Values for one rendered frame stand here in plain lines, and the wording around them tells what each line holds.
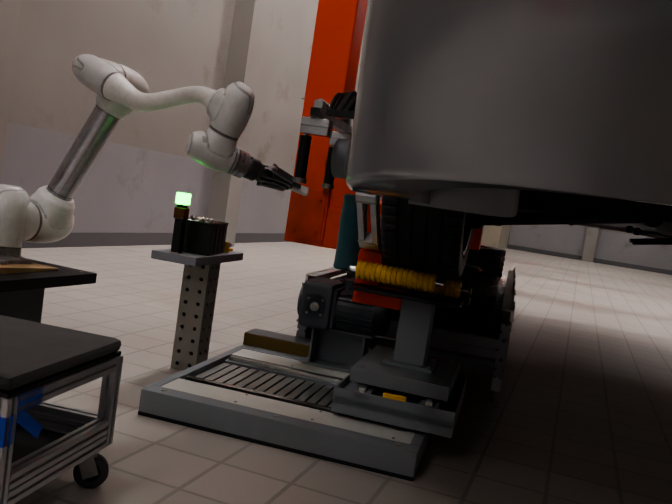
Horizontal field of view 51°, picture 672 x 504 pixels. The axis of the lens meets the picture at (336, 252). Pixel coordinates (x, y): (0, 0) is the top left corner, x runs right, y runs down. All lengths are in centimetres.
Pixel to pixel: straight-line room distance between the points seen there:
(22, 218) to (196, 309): 70
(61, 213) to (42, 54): 301
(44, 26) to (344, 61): 334
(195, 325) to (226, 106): 85
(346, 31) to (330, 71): 16
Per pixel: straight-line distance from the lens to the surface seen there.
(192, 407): 214
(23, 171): 567
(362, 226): 213
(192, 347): 270
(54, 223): 287
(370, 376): 215
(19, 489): 146
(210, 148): 230
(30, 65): 568
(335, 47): 286
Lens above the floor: 72
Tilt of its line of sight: 4 degrees down
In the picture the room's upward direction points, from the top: 9 degrees clockwise
